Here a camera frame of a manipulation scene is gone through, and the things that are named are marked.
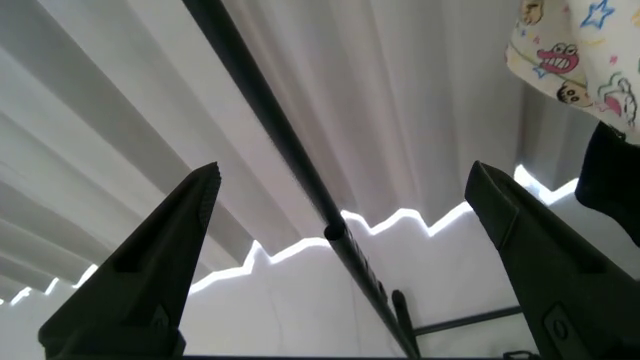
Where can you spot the cream printed garment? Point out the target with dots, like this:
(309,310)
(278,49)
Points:
(580,55)

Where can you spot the black clothes rack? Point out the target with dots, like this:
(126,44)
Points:
(270,115)

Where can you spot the black garment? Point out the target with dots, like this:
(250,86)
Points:
(610,175)

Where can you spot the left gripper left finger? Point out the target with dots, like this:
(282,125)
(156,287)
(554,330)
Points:
(140,290)

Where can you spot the white curtain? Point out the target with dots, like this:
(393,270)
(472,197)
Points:
(375,100)

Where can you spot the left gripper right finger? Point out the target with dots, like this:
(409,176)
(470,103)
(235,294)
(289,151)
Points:
(565,300)

